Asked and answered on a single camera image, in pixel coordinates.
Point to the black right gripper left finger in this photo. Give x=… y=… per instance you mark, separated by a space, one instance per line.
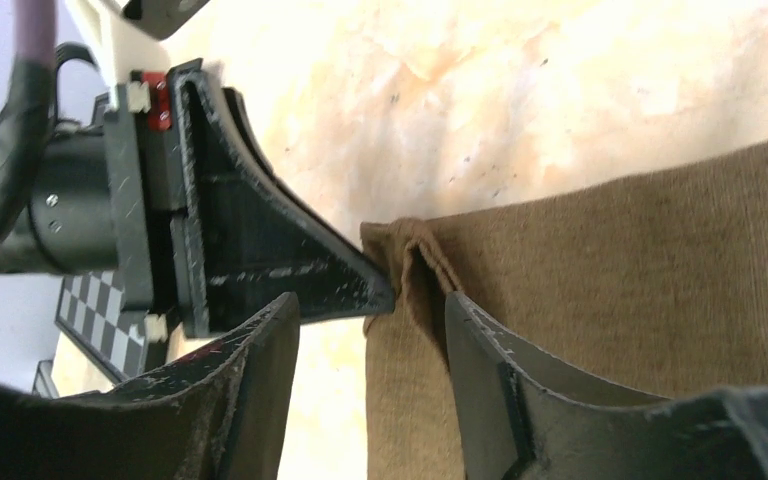
x=219 y=412

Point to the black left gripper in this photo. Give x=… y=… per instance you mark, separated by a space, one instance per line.
x=74 y=200

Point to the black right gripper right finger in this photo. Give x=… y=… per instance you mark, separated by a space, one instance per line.
x=523 y=413

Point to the black white checkerboard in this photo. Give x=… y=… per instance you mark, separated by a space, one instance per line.
x=91 y=313

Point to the brown cloth napkin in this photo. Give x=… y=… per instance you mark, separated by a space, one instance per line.
x=657 y=281

